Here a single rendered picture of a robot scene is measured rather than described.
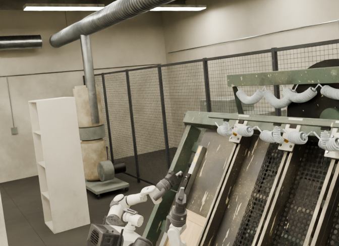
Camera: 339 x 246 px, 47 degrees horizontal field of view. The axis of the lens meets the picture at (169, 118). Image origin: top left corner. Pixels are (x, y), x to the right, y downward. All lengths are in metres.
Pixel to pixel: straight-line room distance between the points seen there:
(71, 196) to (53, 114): 1.31
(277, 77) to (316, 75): 0.34
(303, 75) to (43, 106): 4.25
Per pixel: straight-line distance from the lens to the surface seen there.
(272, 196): 2.22
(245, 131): 2.33
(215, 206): 2.52
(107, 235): 2.28
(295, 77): 2.83
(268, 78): 3.02
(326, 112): 2.72
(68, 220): 6.50
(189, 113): 3.10
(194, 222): 2.71
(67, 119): 6.22
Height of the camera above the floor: 2.25
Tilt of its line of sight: 6 degrees down
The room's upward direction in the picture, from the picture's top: 6 degrees counter-clockwise
